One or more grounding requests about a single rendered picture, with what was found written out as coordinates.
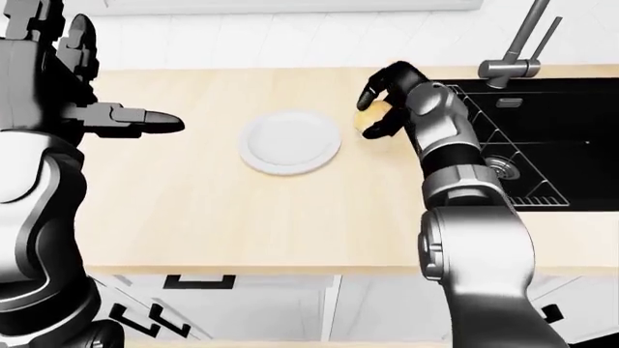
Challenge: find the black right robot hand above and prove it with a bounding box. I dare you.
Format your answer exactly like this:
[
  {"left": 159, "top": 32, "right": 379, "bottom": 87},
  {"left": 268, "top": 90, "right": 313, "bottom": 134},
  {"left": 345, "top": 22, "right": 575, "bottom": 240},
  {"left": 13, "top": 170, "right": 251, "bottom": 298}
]
[{"left": 356, "top": 61, "right": 432, "bottom": 139}]

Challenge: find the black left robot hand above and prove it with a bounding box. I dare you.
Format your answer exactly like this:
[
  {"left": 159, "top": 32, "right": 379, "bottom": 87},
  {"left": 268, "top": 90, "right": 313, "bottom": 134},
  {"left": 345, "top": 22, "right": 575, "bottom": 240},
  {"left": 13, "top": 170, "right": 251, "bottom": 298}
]
[{"left": 0, "top": 0, "right": 186, "bottom": 139}]

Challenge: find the white round plate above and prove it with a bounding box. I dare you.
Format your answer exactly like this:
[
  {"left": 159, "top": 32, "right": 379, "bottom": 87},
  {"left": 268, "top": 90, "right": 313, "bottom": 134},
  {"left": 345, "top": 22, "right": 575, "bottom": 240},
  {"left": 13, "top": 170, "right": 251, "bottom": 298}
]
[{"left": 238, "top": 110, "right": 343, "bottom": 177}]

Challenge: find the grey metal faucet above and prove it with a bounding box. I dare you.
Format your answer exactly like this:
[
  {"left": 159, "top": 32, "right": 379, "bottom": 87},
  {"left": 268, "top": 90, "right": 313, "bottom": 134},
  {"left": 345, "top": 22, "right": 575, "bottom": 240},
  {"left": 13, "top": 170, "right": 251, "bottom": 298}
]
[{"left": 478, "top": 0, "right": 565, "bottom": 90}]

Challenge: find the silver sink drain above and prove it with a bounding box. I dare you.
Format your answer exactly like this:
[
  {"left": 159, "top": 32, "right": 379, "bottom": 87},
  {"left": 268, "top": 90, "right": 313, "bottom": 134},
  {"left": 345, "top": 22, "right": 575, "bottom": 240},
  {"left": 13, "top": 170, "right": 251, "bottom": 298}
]
[{"left": 485, "top": 154, "right": 521, "bottom": 182}]

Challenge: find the black kitchen sink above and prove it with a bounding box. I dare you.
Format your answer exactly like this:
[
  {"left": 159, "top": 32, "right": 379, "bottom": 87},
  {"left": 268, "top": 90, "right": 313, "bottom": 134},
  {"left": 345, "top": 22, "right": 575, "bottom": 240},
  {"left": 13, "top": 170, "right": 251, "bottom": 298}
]
[{"left": 438, "top": 76, "right": 619, "bottom": 214}]

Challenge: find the wire sink drying rack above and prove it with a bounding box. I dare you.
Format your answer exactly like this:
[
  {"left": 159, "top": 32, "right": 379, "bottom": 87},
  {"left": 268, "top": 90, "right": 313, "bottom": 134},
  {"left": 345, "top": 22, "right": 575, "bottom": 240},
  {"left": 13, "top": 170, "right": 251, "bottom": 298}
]
[{"left": 447, "top": 84, "right": 571, "bottom": 207}]

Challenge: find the black cabinet handle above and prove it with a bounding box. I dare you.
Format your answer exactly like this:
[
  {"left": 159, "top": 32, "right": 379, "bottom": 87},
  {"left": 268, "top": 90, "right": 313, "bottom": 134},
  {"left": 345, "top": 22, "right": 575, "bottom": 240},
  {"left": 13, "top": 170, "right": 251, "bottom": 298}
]
[
  {"left": 142, "top": 302, "right": 192, "bottom": 336},
  {"left": 108, "top": 303, "right": 137, "bottom": 330},
  {"left": 162, "top": 274, "right": 237, "bottom": 290},
  {"left": 540, "top": 303, "right": 566, "bottom": 330}
]

